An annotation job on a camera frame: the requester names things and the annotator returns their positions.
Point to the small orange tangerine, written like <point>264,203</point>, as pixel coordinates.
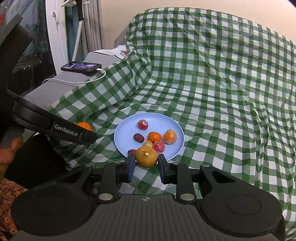
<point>154,137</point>

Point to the small red fruit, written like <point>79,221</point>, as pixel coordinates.
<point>159,147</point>

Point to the metal pole black handle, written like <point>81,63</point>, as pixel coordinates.
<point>75,12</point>

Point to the white printed pillow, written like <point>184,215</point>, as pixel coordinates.
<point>119,52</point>

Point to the black smartphone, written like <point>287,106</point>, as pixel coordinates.
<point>81,67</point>

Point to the person's left hand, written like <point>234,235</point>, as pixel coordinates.
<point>7,154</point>

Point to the yellow-brown pear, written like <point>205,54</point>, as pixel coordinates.
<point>146,156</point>

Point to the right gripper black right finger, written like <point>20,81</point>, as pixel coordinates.
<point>180,176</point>

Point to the grey sofa armrest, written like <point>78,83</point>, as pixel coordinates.
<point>54,88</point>

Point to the orange patterned clothing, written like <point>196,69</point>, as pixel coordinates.
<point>9,192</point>

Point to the small yellow-green fruit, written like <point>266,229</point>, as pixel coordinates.
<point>148,144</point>

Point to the dark red jujube lower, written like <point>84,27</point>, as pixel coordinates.
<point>132,151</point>

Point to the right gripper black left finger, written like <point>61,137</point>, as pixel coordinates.
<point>112,175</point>

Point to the red tomato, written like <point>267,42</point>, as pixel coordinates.
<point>142,124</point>

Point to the orange fruit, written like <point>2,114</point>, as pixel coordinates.
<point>169,137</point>

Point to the large orange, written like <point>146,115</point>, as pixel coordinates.
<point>85,126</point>

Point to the green white checkered cloth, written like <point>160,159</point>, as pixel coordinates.
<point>228,82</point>

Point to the dark red jujube upper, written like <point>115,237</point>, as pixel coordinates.
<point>138,137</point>

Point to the white door frame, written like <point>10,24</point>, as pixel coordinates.
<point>56,25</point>

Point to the dark red jujube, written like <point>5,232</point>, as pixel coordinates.
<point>132,151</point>
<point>138,137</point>

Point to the grey curtain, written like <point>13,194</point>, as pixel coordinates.
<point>93,25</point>

